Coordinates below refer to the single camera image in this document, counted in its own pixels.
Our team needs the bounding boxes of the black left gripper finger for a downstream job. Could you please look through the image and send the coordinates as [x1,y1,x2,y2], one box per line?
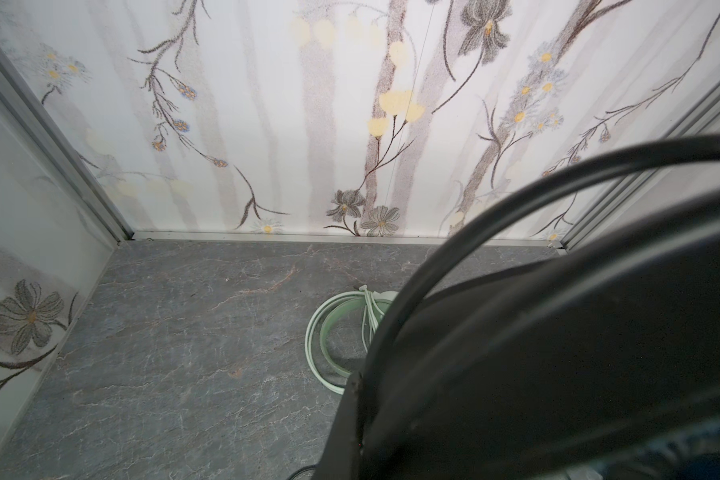
[312,373,363,480]

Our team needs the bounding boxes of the mint green over-ear headphones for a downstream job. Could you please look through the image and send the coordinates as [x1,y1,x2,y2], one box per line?
[303,285,398,395]

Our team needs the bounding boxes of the black and blue headphones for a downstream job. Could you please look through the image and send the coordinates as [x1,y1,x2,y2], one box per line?
[345,135,720,479]

